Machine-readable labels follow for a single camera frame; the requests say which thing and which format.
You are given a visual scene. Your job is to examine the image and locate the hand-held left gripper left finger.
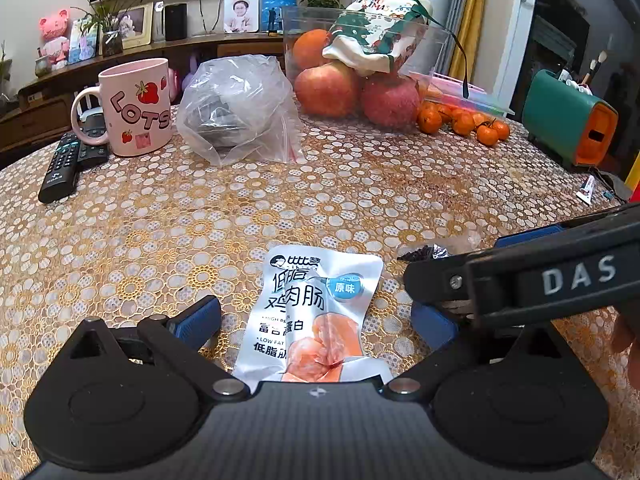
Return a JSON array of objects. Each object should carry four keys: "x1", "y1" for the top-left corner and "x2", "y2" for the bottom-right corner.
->
[{"x1": 65, "y1": 295, "x2": 251, "y2": 402}]

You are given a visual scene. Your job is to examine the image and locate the yellow curtain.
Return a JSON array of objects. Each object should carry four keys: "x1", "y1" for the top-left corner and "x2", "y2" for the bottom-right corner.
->
[{"x1": 447, "y1": 0, "x2": 494, "y2": 81}]

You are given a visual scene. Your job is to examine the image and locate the short black remote control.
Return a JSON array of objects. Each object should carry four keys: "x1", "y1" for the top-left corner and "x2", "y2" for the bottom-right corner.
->
[{"x1": 77, "y1": 115, "x2": 110, "y2": 171}]

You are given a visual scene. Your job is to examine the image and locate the white photo frame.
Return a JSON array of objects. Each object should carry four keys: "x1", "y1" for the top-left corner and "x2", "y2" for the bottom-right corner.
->
[{"x1": 223, "y1": 0, "x2": 261, "y2": 35}]

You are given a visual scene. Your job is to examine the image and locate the dark snack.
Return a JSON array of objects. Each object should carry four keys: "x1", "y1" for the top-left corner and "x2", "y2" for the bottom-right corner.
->
[{"x1": 397, "y1": 242, "x2": 482, "y2": 264}]

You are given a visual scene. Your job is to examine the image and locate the pile of tangerines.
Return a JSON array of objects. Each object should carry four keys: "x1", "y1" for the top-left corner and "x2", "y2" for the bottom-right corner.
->
[{"x1": 416, "y1": 100, "x2": 512, "y2": 147}]

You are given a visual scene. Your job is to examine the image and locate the pink strawberry mug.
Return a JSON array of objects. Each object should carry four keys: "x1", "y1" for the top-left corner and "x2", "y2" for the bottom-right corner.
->
[{"x1": 70, "y1": 57, "x2": 174, "y2": 157}]

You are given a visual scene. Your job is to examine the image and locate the desktop with floral lace cloth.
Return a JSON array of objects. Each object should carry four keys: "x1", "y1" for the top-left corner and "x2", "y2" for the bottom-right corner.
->
[{"x1": 0, "y1": 102, "x2": 640, "y2": 480}]

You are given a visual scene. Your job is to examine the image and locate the person's right hand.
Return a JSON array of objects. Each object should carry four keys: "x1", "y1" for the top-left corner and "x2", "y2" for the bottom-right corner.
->
[{"x1": 611, "y1": 305, "x2": 640, "y2": 391}]

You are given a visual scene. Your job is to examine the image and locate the red apple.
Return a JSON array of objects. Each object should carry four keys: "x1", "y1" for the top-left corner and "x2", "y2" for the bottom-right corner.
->
[
  {"x1": 361, "y1": 75, "x2": 422, "y2": 129},
  {"x1": 294, "y1": 62, "x2": 364, "y2": 119}
]

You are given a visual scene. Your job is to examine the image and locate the blue picture card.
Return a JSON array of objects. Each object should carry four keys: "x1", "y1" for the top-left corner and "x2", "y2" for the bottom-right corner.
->
[{"x1": 261, "y1": 0, "x2": 297, "y2": 37}]

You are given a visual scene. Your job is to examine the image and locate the grass-leaved potted plant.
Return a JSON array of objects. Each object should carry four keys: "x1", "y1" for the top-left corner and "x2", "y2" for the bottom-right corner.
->
[{"x1": 70, "y1": 0, "x2": 147, "y2": 59}]

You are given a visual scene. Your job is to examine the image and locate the long black remote control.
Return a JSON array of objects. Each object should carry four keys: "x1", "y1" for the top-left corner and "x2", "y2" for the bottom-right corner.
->
[{"x1": 39, "y1": 132, "x2": 81, "y2": 205}]

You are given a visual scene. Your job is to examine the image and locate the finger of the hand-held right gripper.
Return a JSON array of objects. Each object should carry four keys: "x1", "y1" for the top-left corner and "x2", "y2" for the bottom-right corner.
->
[
  {"x1": 494, "y1": 202, "x2": 640, "y2": 251},
  {"x1": 402, "y1": 255, "x2": 482, "y2": 313}
]

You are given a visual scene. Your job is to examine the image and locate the green and orange storage box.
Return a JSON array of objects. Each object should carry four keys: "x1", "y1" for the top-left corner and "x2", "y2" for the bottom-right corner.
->
[{"x1": 521, "y1": 69, "x2": 620, "y2": 171}]

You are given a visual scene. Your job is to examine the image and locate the clear plastic fruit container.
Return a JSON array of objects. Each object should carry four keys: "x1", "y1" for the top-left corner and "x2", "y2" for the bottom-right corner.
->
[{"x1": 282, "y1": 6, "x2": 451, "y2": 127}]

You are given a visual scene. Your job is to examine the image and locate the orange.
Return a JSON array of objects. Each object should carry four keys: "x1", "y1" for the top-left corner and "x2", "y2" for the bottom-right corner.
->
[{"x1": 291, "y1": 29, "x2": 334, "y2": 70}]

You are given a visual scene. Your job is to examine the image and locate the pink bear plush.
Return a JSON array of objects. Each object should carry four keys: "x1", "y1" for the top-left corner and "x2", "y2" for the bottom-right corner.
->
[{"x1": 39, "y1": 7, "x2": 71, "y2": 69}]

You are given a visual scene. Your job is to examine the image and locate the Christmas-printed cloth bag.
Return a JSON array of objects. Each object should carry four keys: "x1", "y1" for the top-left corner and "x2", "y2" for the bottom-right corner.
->
[{"x1": 322, "y1": 0, "x2": 471, "y2": 101}]

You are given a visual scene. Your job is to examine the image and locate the white sausage packet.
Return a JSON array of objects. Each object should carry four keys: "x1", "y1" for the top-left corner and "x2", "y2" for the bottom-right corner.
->
[{"x1": 232, "y1": 246, "x2": 394, "y2": 385}]

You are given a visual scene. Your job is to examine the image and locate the wooden sideboard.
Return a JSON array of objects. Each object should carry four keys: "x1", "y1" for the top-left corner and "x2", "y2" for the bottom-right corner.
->
[{"x1": 0, "y1": 30, "x2": 301, "y2": 157}]

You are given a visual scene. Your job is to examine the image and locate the black speaker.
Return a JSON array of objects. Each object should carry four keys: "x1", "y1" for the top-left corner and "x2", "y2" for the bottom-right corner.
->
[{"x1": 164, "y1": 2, "x2": 188, "y2": 42}]

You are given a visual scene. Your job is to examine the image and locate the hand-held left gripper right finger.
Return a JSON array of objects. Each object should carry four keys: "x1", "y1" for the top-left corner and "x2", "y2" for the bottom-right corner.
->
[{"x1": 382, "y1": 300, "x2": 571, "y2": 404}]

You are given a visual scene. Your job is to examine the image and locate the clear plastic zip bag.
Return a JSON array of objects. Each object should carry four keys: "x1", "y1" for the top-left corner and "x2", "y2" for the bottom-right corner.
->
[{"x1": 176, "y1": 55, "x2": 307, "y2": 167}]

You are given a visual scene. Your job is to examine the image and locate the wooden photo frame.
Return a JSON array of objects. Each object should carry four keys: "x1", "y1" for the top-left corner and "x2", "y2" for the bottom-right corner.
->
[{"x1": 115, "y1": 2, "x2": 155, "y2": 50}]

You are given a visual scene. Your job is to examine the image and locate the pastel picture card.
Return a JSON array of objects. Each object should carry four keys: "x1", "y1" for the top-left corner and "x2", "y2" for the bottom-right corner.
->
[{"x1": 67, "y1": 19, "x2": 99, "y2": 65}]

